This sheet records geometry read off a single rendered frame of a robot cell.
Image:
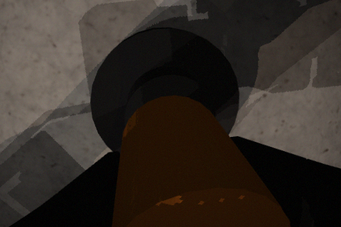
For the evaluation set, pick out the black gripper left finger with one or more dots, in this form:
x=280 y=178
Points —
x=88 y=201

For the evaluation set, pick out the orange knob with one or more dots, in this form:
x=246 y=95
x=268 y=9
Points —
x=179 y=168

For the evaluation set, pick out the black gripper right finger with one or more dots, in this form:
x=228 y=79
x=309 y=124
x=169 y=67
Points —
x=309 y=192

